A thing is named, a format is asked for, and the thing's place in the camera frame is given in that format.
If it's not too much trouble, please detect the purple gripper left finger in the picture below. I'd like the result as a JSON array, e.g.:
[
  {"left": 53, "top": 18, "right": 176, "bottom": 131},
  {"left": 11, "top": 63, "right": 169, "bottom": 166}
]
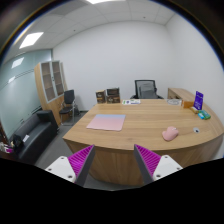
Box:
[{"left": 46, "top": 145, "right": 95, "bottom": 186}]

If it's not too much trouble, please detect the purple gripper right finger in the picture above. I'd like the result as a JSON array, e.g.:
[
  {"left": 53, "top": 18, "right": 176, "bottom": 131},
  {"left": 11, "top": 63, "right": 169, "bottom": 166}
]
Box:
[{"left": 134, "top": 144, "right": 182, "bottom": 185}]

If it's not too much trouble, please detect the pink computer mouse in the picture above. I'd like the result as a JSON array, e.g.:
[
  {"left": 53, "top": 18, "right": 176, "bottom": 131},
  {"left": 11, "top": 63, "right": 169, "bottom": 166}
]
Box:
[{"left": 162, "top": 126, "right": 179, "bottom": 141}]

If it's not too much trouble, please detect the pink gradient mouse pad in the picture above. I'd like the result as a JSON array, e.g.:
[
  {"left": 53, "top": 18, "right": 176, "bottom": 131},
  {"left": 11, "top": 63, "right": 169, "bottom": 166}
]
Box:
[{"left": 87, "top": 114, "right": 125, "bottom": 131}]

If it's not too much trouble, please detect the large wooden office desk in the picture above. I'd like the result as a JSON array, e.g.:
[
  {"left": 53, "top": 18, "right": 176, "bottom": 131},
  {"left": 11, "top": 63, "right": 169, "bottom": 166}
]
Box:
[{"left": 63, "top": 99, "right": 224, "bottom": 186}]

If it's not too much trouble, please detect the black leather sofa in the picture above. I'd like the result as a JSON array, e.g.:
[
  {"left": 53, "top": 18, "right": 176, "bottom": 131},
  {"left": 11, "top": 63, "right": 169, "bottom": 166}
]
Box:
[{"left": 11, "top": 110, "right": 58, "bottom": 165}]

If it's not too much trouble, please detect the small white sticker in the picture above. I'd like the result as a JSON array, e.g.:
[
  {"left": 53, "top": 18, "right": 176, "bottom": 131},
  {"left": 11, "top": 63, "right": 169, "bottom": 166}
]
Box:
[{"left": 193, "top": 127, "right": 200, "bottom": 133}]

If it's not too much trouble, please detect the black visitor chair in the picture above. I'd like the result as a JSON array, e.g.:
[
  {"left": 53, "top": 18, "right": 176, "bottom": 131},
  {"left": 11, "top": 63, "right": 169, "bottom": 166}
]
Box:
[{"left": 59, "top": 90, "right": 78, "bottom": 117}]

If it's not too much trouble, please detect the white tray on desk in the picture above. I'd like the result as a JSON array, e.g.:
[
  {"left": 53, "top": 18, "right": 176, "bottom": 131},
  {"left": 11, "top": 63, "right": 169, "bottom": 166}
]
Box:
[{"left": 166, "top": 99, "right": 182, "bottom": 106}]

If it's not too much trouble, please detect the green small box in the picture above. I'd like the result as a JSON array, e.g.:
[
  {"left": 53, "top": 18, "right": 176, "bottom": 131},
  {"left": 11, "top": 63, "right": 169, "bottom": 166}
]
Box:
[{"left": 198, "top": 111, "right": 211, "bottom": 120}]

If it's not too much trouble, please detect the low wooden side cabinet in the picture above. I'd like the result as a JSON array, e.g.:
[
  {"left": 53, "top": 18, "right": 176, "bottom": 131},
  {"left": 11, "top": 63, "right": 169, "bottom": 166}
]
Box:
[{"left": 168, "top": 88, "right": 195, "bottom": 108}]

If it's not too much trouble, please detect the black mesh office chair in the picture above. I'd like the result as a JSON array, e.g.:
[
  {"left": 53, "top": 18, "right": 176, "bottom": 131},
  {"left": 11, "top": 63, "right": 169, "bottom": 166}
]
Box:
[{"left": 132, "top": 80, "right": 161, "bottom": 99}]

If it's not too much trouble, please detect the brown cardboard box left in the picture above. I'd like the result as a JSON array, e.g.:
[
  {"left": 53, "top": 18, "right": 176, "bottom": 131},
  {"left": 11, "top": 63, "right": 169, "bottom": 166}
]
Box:
[{"left": 96, "top": 90, "right": 106, "bottom": 103}]

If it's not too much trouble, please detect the brown cardboard box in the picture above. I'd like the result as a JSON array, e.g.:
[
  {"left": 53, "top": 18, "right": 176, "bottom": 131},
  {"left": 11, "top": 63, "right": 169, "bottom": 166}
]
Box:
[
  {"left": 96, "top": 90, "right": 106, "bottom": 103},
  {"left": 107, "top": 88, "right": 120, "bottom": 103}
]

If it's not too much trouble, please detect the brown cardboard box right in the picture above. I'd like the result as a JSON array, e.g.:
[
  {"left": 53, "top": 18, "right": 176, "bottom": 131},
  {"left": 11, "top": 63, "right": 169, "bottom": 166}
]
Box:
[{"left": 107, "top": 88, "right": 120, "bottom": 103}]

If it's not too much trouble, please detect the purple sign stand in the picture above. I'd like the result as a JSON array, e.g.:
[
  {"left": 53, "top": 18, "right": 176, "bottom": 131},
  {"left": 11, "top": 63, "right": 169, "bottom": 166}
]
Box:
[{"left": 194, "top": 91, "right": 203, "bottom": 110}]

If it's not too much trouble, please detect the wooden glass-door cabinet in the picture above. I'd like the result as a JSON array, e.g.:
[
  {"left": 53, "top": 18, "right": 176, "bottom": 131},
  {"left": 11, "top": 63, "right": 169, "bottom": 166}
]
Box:
[{"left": 34, "top": 61, "right": 65, "bottom": 125}]

